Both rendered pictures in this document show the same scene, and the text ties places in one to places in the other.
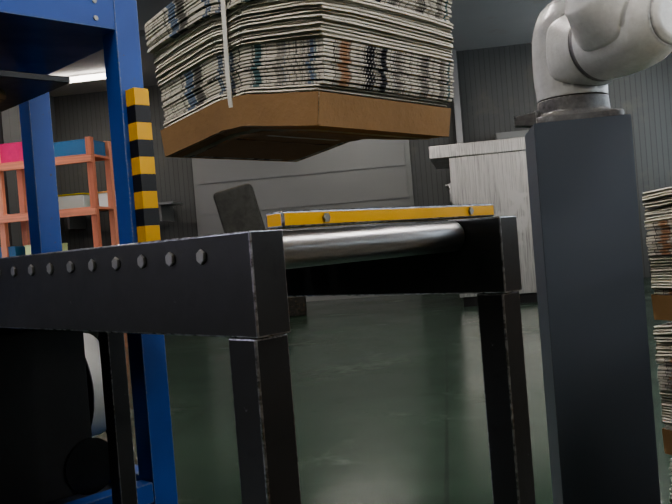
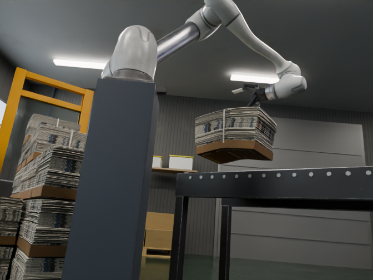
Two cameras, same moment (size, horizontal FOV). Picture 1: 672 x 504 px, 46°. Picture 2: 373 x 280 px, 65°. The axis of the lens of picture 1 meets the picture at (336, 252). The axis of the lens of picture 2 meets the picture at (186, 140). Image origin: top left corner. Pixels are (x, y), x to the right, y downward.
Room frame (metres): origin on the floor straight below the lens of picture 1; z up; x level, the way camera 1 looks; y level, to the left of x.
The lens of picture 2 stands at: (2.79, -0.48, 0.54)
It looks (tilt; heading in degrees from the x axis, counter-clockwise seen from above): 16 degrees up; 172
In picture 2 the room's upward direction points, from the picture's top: 5 degrees clockwise
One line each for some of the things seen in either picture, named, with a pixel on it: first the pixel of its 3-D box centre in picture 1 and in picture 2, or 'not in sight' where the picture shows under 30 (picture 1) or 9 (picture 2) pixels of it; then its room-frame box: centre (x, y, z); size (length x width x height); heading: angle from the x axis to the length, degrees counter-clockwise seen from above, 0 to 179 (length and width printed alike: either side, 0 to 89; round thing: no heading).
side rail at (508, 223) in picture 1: (244, 268); (311, 184); (1.71, 0.20, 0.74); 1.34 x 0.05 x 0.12; 45
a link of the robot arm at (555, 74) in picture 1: (571, 49); (135, 55); (1.75, -0.56, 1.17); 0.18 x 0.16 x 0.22; 20
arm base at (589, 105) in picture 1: (564, 113); (137, 86); (1.76, -0.53, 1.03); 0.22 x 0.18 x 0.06; 82
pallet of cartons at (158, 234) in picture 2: not in sight; (144, 231); (-2.64, -0.31, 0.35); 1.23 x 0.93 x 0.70; 82
